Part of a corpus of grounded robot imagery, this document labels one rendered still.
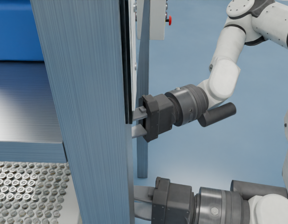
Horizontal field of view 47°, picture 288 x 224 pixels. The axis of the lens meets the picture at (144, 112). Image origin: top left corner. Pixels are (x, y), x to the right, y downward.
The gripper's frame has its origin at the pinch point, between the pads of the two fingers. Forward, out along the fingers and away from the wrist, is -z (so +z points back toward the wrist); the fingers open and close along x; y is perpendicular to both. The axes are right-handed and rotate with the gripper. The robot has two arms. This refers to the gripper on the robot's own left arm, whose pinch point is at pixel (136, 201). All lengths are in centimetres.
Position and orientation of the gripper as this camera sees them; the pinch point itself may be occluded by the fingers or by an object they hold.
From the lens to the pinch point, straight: 61.5
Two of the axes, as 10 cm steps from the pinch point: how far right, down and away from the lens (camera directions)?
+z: 9.8, 1.3, -1.2
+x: -0.1, 7.5, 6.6
